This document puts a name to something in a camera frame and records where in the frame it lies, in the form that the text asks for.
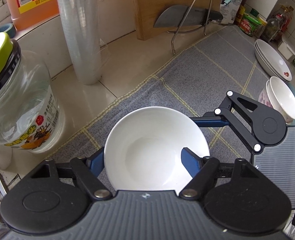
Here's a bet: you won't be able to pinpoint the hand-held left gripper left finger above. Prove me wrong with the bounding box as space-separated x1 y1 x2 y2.
24 147 112 201

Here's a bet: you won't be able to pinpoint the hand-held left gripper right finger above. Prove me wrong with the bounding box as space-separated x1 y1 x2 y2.
178 148 265 200

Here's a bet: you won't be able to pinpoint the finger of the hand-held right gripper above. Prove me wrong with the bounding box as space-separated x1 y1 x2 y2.
190 91 275 153

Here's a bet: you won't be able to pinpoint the white pink floral bowl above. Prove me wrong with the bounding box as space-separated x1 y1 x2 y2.
104 106 211 193
258 86 295 126

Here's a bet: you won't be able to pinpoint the white bowls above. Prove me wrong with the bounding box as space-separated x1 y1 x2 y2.
266 76 295 123

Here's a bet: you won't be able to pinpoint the blue grey checked cloth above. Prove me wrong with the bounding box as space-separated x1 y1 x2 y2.
44 25 295 193

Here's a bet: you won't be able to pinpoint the glass jar green lid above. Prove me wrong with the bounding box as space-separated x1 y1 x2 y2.
0 32 65 154

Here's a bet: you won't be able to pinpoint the green lid sauce jar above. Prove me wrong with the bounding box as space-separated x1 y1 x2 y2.
240 12 263 38

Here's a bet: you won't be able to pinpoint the white plastic container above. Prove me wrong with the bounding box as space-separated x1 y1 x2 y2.
278 38 295 61

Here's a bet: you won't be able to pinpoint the white printed bag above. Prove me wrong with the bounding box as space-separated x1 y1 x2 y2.
220 0 244 26

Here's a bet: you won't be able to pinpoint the small yellow lid jar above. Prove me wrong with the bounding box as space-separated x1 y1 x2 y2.
255 16 268 38

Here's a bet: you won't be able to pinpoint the yellow seasoning box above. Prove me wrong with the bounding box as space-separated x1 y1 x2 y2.
235 5 246 24

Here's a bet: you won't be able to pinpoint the bamboo cutting board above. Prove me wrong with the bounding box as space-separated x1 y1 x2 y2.
132 0 222 41

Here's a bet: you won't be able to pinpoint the yellow label oil bottle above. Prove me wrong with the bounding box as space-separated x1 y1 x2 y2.
275 4 294 41

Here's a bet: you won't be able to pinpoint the tall cling film roll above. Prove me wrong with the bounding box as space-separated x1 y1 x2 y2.
55 0 103 86

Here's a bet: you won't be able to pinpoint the orange cooking oil jug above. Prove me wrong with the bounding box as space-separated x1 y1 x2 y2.
2 0 62 32

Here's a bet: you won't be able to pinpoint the metal wire rack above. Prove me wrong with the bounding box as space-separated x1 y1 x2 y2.
166 0 214 55

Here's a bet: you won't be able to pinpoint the black handle kitchen knife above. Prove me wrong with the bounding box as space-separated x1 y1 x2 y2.
154 5 224 29

